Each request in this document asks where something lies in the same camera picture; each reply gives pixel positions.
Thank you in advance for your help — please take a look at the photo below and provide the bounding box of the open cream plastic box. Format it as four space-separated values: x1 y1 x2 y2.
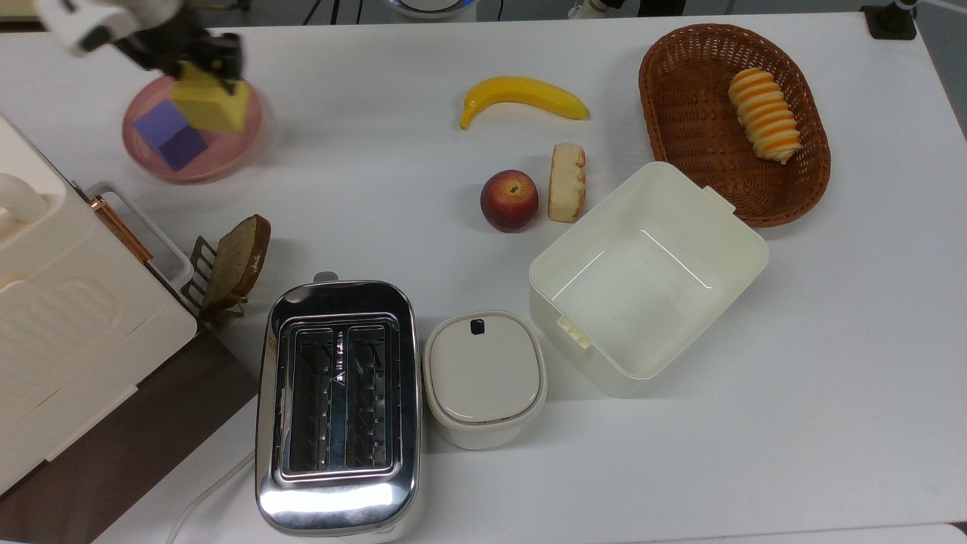
528 161 770 398

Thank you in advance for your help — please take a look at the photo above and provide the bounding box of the red apple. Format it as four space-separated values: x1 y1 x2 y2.
480 169 539 233

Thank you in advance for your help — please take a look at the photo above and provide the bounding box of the small cream lidded container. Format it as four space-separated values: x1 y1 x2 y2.
422 311 548 451

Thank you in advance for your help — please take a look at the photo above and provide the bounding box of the brown base board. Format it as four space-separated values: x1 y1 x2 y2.
0 326 261 544

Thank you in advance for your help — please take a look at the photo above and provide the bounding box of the yellow cube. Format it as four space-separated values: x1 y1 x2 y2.
172 62 252 133

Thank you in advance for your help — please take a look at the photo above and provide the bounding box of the white toaster cable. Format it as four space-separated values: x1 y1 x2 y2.
162 450 258 544

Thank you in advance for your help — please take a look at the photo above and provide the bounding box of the orange striped bread roll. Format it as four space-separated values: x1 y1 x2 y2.
728 67 802 165

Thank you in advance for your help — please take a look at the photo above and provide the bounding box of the brown bread slice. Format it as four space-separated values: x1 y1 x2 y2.
202 214 272 309

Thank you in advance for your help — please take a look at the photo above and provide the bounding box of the white connector piece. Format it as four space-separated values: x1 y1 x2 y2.
568 0 626 19

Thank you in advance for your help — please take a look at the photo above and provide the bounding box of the brown metal toast rack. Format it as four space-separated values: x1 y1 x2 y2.
181 236 250 327

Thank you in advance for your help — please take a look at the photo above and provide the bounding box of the purple cube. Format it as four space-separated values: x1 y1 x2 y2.
133 99 209 172

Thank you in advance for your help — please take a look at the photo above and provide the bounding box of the black table clamp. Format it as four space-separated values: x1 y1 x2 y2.
861 0 919 40

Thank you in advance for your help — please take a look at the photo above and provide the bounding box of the chrome two-slot toaster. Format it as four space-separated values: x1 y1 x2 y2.
255 272 424 539

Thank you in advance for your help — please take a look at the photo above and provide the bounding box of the yellow banana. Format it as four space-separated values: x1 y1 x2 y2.
460 76 590 130

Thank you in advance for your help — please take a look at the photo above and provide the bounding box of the small bread piece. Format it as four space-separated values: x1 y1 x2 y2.
548 144 587 224

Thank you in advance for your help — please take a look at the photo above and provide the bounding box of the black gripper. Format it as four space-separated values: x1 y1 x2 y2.
113 9 246 82

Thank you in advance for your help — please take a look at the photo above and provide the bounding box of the round white blue-rimmed base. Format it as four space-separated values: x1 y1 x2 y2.
382 0 480 21

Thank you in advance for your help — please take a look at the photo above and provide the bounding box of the pink plate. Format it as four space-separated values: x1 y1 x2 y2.
121 74 264 184

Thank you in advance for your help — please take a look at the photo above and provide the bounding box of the brown wicker basket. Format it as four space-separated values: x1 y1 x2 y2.
638 23 832 228

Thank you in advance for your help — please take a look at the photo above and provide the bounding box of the black cable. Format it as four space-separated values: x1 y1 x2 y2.
302 0 365 25

